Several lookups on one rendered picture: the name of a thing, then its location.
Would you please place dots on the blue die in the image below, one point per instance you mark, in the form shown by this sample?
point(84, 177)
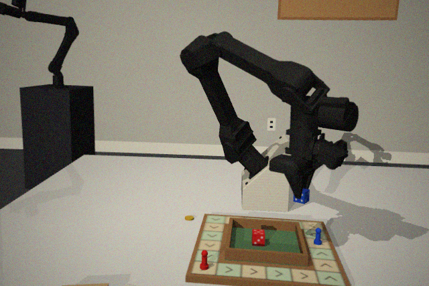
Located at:
point(304, 198)

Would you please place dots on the red die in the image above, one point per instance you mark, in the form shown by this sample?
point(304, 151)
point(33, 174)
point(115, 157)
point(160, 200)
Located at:
point(258, 237)

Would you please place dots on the blue pawn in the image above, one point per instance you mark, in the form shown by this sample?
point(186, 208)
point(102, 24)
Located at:
point(317, 240)

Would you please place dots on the red pawn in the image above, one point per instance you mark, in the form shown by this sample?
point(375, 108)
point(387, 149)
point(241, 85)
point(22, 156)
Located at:
point(204, 264)

